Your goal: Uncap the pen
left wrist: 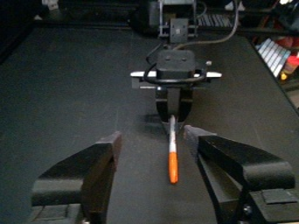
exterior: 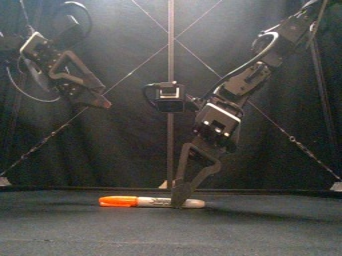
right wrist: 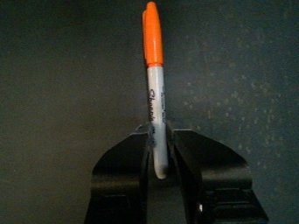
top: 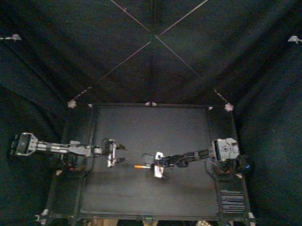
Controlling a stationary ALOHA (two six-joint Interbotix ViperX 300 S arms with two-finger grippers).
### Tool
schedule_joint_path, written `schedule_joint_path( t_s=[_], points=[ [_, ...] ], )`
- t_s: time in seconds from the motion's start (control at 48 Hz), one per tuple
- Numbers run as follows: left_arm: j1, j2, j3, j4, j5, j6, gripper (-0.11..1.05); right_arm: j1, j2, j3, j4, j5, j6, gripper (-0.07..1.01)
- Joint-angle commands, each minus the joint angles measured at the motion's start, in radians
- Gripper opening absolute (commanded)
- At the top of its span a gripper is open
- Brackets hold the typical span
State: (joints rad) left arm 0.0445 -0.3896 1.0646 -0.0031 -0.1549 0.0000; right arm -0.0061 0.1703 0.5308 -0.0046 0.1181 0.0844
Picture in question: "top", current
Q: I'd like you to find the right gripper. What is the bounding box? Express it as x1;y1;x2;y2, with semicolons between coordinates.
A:
151;151;165;179

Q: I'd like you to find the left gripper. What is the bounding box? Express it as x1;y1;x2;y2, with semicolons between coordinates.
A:
101;138;120;169

